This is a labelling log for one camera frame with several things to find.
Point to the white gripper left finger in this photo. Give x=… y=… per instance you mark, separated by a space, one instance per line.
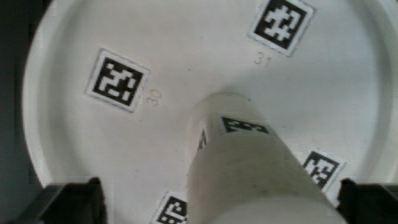
x=69 y=204

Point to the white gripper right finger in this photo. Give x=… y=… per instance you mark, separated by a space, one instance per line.
x=368 y=203

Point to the white round table top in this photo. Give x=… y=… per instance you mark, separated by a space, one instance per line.
x=133 y=57

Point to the white cylindrical table leg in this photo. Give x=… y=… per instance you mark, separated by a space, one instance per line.
x=249 y=187

